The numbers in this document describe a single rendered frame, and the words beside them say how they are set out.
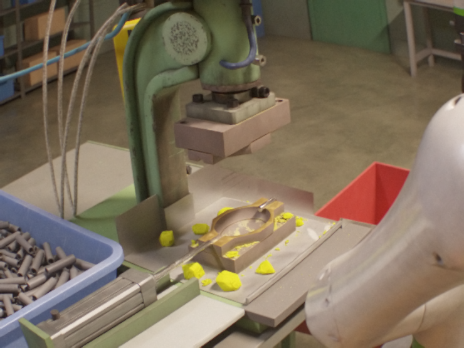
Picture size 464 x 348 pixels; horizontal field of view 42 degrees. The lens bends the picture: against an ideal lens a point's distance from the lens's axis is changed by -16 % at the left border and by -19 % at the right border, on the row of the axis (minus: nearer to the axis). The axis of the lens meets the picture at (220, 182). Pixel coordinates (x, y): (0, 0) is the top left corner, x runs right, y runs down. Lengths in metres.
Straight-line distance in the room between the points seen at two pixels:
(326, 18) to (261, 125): 6.17
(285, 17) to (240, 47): 6.55
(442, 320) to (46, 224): 0.77
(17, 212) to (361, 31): 5.94
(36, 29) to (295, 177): 3.67
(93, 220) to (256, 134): 0.40
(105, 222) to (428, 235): 0.94
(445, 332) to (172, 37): 0.61
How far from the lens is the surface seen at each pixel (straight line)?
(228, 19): 0.97
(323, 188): 3.70
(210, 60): 0.99
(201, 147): 1.00
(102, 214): 1.31
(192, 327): 0.95
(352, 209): 1.95
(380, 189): 2.08
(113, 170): 1.62
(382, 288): 0.55
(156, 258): 1.13
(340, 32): 7.12
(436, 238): 0.39
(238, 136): 0.99
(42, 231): 1.25
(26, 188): 1.63
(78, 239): 1.16
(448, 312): 0.79
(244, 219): 1.16
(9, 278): 1.11
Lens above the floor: 1.56
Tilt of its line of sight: 24 degrees down
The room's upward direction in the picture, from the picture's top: 5 degrees counter-clockwise
